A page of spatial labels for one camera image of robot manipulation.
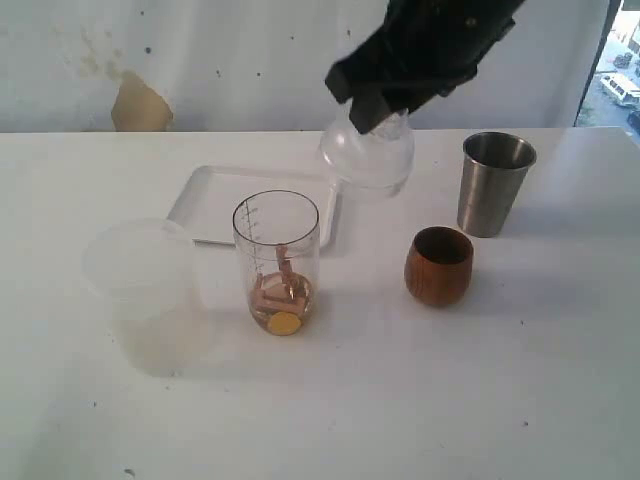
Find translucent plastic cup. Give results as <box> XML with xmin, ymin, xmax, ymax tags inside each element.
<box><xmin>82</xmin><ymin>218</ymin><xmax>208</xmax><ymax>377</ymax></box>

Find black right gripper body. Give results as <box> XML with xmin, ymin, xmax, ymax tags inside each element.
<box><xmin>382</xmin><ymin>0</ymin><xmax>522</xmax><ymax>113</ymax></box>

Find clear plastic shaker lid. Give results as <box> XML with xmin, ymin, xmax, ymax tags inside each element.
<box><xmin>318</xmin><ymin>105</ymin><xmax>415</xmax><ymax>197</ymax></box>

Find brown wooden cup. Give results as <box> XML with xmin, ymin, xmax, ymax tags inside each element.
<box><xmin>404</xmin><ymin>226</ymin><xmax>474</xmax><ymax>308</ymax></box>

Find clear plastic shaker body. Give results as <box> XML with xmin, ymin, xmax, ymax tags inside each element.
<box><xmin>232</xmin><ymin>190</ymin><xmax>320</xmax><ymax>336</ymax></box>

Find silver metal tray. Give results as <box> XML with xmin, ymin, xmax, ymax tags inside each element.
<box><xmin>167</xmin><ymin>165</ymin><xmax>337</xmax><ymax>248</ymax></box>

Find wooden pieces and coins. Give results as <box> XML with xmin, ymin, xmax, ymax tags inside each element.
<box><xmin>249</xmin><ymin>244</ymin><xmax>313</xmax><ymax>336</ymax></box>

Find stainless steel cup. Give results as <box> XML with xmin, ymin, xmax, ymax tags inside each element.
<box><xmin>457</xmin><ymin>131</ymin><xmax>537</xmax><ymax>238</ymax></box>

